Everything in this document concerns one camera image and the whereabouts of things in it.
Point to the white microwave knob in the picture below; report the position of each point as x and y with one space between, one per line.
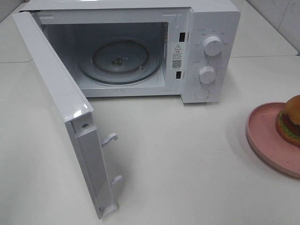
213 45
207 75

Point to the white microwave door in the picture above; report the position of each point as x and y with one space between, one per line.
74 110

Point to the pink speckled plate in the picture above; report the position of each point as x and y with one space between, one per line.
267 143

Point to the burger with cheese and lettuce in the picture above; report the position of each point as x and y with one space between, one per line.
288 121

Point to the glass microwave turntable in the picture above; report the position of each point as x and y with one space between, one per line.
121 62

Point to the white microwave oven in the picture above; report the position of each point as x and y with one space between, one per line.
176 27

